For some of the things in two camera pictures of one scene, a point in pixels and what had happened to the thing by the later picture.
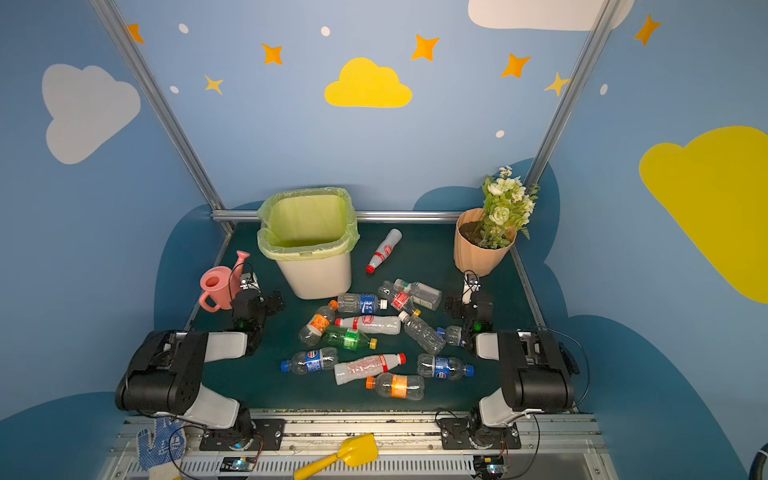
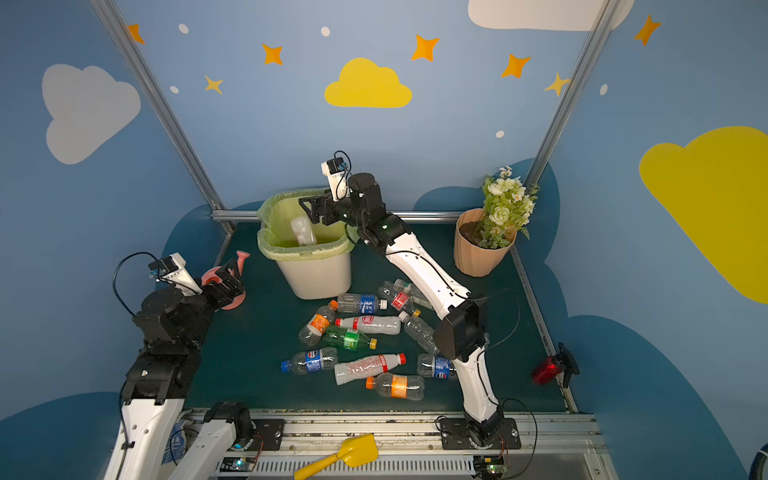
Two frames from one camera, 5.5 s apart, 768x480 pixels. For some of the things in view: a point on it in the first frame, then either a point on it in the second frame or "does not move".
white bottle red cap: (366, 367) does not move
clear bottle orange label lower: (397, 386) does not move
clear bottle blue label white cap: (360, 303) does not move
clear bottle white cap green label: (420, 294) does not move
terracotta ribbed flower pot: (469, 255) does not move
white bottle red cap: (384, 249) -> (303, 231)
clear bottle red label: (389, 325) does not move
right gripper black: (455, 306) -> (325, 209)
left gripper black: (267, 301) -> (222, 288)
